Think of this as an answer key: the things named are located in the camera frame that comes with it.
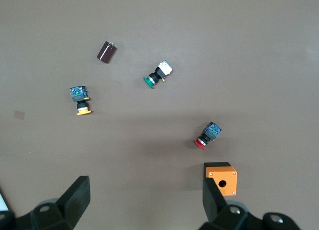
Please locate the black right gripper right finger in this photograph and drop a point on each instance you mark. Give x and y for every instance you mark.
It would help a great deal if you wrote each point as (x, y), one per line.
(214, 202)

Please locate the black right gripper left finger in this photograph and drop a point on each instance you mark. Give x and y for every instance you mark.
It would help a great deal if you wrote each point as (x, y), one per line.
(74, 200)

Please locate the yellow push button switch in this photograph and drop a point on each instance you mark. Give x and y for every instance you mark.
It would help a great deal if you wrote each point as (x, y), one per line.
(79, 96)

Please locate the dark maroon cylindrical capacitor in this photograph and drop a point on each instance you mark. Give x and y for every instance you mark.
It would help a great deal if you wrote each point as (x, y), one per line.
(106, 52)

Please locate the orange button enclosure box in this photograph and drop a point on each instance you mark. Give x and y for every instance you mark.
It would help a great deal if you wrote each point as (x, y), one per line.
(229, 176)

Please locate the red push button switch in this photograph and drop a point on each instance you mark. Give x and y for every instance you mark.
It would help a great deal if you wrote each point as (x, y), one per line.
(208, 134)

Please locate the green push button switch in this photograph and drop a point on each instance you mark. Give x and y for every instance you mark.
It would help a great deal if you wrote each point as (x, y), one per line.
(159, 72)

